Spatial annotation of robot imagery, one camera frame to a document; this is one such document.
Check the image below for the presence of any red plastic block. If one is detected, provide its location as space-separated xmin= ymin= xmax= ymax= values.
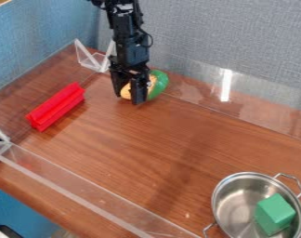
xmin=25 ymin=83 xmax=84 ymax=132

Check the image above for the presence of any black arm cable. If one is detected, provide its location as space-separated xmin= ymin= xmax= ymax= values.
xmin=137 ymin=27 xmax=153 ymax=48

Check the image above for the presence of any clear acrylic front barrier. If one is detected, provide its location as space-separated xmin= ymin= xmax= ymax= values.
xmin=0 ymin=143 xmax=200 ymax=238

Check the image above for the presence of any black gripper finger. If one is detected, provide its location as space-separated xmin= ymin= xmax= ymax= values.
xmin=131 ymin=77 xmax=148 ymax=105
xmin=111 ymin=71 xmax=127 ymax=97

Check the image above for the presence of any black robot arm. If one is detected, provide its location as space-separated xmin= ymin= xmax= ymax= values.
xmin=88 ymin=0 xmax=152 ymax=105

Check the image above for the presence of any green wooden cube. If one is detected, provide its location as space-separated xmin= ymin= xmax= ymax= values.
xmin=253 ymin=193 xmax=295 ymax=236

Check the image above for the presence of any yellow green toy corn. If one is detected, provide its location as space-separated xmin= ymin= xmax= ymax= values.
xmin=119 ymin=70 xmax=168 ymax=100

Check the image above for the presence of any clear acrylic back barrier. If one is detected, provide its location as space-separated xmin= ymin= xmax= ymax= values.
xmin=89 ymin=36 xmax=301 ymax=143

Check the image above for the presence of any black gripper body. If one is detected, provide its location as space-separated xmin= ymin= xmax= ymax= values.
xmin=109 ymin=55 xmax=149 ymax=82

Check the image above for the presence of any clear acrylic barrier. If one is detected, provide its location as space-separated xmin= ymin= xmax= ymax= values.
xmin=0 ymin=143 xmax=200 ymax=238
xmin=89 ymin=36 xmax=301 ymax=143

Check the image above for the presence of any silver metal pot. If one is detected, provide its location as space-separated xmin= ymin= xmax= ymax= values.
xmin=203 ymin=172 xmax=301 ymax=238

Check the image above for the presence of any clear acrylic corner bracket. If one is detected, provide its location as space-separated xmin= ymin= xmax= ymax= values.
xmin=73 ymin=39 xmax=115 ymax=73

